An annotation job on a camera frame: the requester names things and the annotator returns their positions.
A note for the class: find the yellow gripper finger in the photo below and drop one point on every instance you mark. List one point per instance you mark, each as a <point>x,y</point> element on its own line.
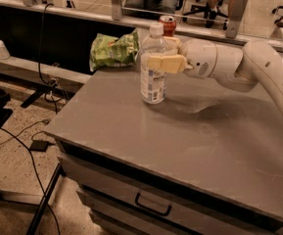
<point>169,64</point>
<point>173,45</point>

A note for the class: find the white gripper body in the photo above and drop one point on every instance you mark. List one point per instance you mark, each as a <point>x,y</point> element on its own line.
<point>198,59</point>

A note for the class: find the clear plastic water bottle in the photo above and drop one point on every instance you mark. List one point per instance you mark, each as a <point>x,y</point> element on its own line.
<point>153,82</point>

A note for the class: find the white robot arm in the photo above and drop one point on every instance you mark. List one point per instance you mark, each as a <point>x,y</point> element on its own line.
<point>239,69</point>

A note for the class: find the red soda can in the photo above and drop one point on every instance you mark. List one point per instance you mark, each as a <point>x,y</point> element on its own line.
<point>169,24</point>

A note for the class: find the black office chair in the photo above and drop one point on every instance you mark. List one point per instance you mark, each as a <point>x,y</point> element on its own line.
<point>206,11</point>

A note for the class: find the metal railing bar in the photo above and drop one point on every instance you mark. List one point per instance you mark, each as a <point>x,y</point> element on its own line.
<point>116,18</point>

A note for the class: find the green chip bag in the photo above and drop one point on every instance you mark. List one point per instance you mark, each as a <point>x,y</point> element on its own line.
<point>110,51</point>

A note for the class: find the grey drawer cabinet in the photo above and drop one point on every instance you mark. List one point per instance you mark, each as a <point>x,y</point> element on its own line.
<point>214,154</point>

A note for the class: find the black table leg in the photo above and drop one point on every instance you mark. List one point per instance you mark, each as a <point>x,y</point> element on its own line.
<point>41,207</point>

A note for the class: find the black power adapter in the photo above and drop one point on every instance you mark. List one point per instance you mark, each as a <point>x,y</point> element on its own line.
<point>39,146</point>

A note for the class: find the black drawer handle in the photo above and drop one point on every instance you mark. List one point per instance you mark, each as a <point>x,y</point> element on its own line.
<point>151,206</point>

